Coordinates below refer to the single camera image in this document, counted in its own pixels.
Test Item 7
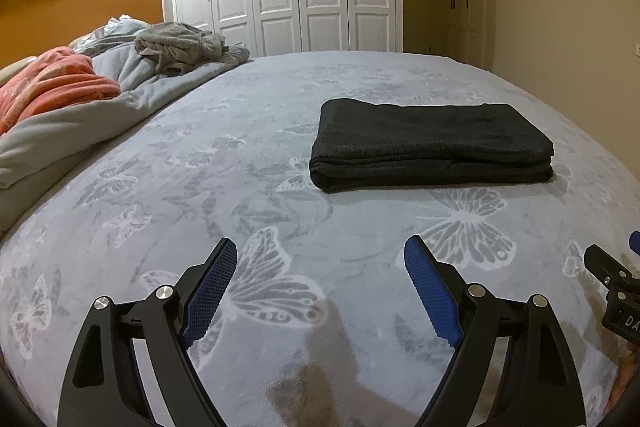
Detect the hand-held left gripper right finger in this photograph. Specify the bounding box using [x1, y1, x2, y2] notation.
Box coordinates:
[404, 234, 587, 427]

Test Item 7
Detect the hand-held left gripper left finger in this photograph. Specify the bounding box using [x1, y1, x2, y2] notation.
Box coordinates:
[56, 237, 238, 427]

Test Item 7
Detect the dark grey towel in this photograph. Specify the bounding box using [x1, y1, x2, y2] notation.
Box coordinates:
[309, 98, 556, 194]

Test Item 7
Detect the butterfly print bed blanket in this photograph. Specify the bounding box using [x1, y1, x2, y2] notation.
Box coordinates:
[0, 51, 640, 427]

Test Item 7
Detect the grey duvet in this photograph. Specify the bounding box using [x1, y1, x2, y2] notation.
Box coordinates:
[0, 14, 251, 238]

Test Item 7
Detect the crumpled grey garment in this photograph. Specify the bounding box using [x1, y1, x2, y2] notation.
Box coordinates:
[134, 22, 228, 76]

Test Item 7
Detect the pink blanket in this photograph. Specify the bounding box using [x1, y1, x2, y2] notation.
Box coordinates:
[0, 46, 122, 135]

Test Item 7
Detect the beige panelled door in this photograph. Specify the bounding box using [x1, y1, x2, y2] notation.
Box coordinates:
[427, 0, 489, 58]

